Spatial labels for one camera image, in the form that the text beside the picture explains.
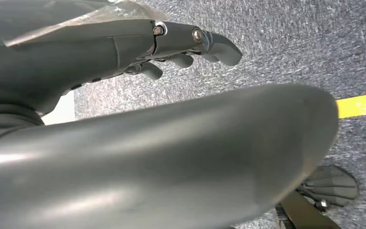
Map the white desk base panel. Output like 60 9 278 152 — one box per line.
42 91 76 126

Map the ribbed grey left arm sleeve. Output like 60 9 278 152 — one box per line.
0 103 45 149

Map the yellow floor tape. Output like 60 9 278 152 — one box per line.
337 92 366 119

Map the black ribbed base foot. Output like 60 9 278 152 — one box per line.
274 164 359 229

